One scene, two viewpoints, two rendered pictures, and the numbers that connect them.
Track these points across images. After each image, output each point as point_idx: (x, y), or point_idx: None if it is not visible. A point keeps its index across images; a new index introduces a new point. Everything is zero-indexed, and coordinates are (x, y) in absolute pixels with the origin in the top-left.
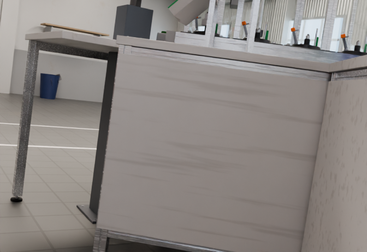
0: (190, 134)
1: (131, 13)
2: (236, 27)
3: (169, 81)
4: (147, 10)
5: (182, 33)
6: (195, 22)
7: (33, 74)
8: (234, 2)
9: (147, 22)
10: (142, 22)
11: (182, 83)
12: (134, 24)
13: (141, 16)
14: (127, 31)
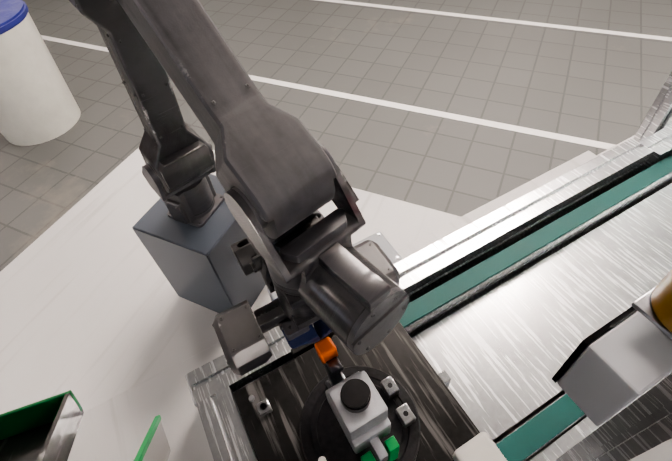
0: None
1: (155, 248)
2: (593, 443)
3: None
4: (189, 252)
5: (203, 426)
6: (324, 365)
7: None
8: (577, 395)
9: (206, 276)
10: (192, 271)
11: None
12: (177, 270)
13: (183, 260)
14: (171, 278)
